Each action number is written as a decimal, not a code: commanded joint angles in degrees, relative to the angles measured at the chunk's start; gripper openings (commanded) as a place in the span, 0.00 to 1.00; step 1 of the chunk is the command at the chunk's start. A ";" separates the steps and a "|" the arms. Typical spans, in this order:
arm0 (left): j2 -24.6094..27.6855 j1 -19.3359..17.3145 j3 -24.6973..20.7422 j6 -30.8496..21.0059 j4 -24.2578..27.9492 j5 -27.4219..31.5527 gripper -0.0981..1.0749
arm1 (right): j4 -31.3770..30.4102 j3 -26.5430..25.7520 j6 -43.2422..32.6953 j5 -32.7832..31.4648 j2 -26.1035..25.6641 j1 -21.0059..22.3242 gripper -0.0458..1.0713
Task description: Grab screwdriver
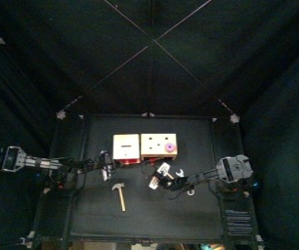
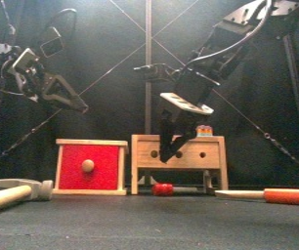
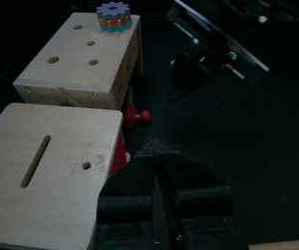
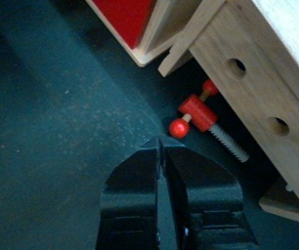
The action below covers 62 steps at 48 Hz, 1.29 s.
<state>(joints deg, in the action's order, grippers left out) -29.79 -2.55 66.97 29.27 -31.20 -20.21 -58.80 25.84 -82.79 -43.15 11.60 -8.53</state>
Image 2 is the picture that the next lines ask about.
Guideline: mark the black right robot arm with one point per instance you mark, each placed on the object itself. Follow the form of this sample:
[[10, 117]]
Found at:
[[242, 32]]

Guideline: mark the small colourful toy block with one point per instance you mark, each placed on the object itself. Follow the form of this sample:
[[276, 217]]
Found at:
[[204, 131]]

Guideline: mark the wooden bench with holes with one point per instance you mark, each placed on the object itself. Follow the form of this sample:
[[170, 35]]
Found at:
[[198, 154]]

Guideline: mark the red toy peg grey shaft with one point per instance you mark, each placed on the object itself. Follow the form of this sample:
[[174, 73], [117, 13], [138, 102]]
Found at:
[[162, 189]]

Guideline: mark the red wooden drawer box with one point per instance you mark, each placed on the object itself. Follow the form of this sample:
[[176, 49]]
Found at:
[[89, 167]]

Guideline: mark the wooden toy hammer grey head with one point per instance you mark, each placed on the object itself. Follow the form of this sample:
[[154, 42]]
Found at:
[[11, 195]]

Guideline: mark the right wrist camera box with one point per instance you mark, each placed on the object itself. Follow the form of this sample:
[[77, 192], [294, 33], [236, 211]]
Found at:
[[154, 72]]

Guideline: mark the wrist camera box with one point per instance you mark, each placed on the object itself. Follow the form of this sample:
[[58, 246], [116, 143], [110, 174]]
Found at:
[[154, 72], [50, 44]]

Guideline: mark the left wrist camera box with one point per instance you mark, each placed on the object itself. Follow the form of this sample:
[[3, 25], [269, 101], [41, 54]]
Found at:
[[50, 44]]

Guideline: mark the grey vertical frame pole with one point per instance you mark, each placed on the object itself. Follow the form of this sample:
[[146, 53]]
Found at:
[[148, 49]]

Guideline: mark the dark side frame pole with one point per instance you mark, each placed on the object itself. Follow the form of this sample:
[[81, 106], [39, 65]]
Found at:
[[294, 97]]

